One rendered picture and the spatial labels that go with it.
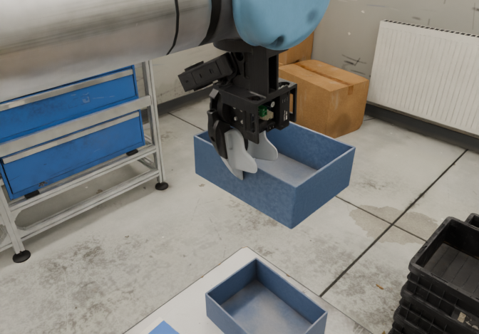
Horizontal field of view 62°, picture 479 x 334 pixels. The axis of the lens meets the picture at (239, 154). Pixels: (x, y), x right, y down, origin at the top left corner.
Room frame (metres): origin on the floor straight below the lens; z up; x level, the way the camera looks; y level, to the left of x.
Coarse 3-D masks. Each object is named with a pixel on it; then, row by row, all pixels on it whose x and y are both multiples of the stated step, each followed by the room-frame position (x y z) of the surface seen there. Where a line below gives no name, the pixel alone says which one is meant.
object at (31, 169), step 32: (32, 96) 1.59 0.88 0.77; (64, 96) 1.69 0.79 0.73; (96, 96) 1.80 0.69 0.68; (128, 96) 1.92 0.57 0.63; (0, 128) 1.49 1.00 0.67; (32, 128) 1.57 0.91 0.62; (96, 128) 1.76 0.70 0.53; (128, 128) 1.89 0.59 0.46; (0, 160) 1.46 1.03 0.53; (32, 160) 1.54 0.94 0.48; (64, 160) 1.64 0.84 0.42; (96, 160) 1.75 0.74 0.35
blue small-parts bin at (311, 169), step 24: (288, 144) 0.60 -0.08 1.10; (312, 144) 0.57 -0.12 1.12; (336, 144) 0.54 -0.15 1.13; (216, 168) 0.51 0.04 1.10; (264, 168) 0.56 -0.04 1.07; (288, 168) 0.56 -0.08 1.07; (312, 168) 0.56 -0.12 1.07; (336, 168) 0.48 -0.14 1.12; (240, 192) 0.48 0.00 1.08; (264, 192) 0.44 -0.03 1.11; (288, 192) 0.42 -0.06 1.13; (312, 192) 0.44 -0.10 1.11; (336, 192) 0.49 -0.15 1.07; (288, 216) 0.41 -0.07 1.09
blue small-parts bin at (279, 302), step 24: (264, 264) 0.63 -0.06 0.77; (216, 288) 0.57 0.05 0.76; (240, 288) 0.62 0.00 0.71; (264, 288) 0.62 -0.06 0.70; (288, 288) 0.58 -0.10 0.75; (216, 312) 0.53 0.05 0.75; (240, 312) 0.56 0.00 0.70; (264, 312) 0.56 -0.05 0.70; (288, 312) 0.56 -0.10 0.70; (312, 312) 0.53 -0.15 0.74
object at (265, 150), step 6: (264, 132) 0.47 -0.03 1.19; (264, 138) 0.47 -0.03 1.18; (246, 144) 0.48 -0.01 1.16; (252, 144) 0.48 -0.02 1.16; (258, 144) 0.48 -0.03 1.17; (264, 144) 0.47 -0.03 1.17; (270, 144) 0.46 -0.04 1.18; (252, 150) 0.48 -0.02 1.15; (258, 150) 0.48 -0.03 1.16; (264, 150) 0.47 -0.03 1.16; (270, 150) 0.46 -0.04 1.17; (276, 150) 0.45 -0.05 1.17; (252, 156) 0.48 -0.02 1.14; (258, 156) 0.48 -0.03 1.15; (264, 156) 0.47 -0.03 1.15; (270, 156) 0.46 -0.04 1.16; (276, 156) 0.45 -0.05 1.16
